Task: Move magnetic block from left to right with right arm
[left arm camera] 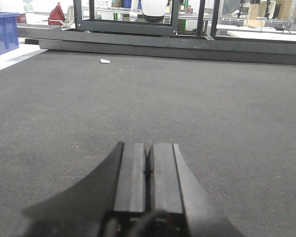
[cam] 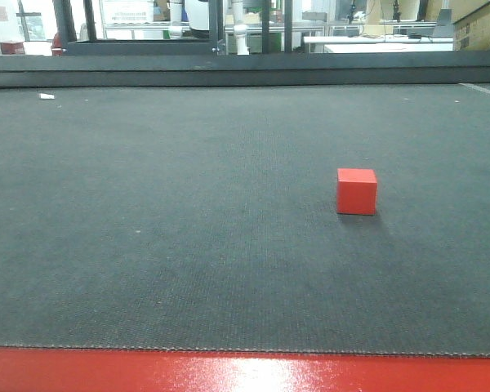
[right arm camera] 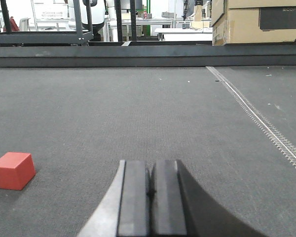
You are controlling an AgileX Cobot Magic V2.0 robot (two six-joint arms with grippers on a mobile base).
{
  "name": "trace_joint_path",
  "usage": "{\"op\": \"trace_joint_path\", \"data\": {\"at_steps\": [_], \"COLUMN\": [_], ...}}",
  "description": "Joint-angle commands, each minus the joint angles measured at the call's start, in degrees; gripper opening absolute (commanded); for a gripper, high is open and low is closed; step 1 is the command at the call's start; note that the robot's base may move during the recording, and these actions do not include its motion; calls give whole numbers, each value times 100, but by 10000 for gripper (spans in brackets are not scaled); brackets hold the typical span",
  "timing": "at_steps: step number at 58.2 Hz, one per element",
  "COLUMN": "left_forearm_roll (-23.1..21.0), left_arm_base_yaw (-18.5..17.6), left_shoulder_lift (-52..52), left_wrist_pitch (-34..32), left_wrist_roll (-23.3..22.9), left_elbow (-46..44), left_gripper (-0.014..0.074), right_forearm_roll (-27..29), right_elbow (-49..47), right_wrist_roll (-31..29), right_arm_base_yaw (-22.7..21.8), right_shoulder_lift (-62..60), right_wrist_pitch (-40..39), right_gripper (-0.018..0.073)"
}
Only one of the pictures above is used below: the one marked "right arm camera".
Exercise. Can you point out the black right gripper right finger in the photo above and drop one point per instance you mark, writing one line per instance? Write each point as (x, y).
(182, 208)

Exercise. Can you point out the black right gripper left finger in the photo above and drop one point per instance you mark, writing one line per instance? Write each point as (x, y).
(124, 209)

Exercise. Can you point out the red magnetic cube block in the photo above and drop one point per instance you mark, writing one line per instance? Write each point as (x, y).
(16, 170)

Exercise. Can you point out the white background table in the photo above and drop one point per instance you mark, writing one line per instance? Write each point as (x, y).
(178, 34)

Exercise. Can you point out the large cardboard box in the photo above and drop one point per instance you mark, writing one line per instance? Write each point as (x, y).
(253, 21)

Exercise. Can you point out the white humanoid robot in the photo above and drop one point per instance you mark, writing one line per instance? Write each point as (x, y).
(98, 10)

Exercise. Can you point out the dark table edge rail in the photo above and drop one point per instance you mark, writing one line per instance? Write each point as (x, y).
(148, 56)

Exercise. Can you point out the black metal frame cart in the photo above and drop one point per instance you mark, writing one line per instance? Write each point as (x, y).
(50, 37)

